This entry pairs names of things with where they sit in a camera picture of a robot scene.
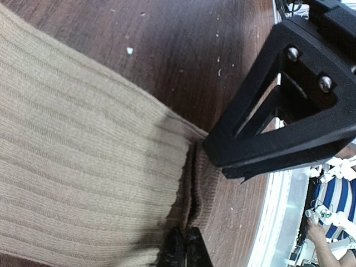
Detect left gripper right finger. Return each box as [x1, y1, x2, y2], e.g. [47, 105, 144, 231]
[186, 227, 213, 267]

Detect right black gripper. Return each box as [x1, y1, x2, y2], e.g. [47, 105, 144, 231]
[275, 1, 355, 81]

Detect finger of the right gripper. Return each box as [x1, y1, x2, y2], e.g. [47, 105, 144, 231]
[204, 17, 355, 179]

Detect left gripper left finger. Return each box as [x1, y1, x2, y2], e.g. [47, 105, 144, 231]
[156, 227, 185, 267]

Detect tan brown ribbed sock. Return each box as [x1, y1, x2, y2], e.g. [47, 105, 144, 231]
[1, 6, 221, 266]

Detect person forearm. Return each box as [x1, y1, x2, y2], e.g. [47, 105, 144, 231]
[306, 219, 349, 267]

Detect blue white striped cloth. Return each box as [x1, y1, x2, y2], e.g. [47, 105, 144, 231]
[312, 178, 355, 223]

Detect front aluminium rail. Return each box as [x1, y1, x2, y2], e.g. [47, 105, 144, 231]
[247, 167, 310, 266]

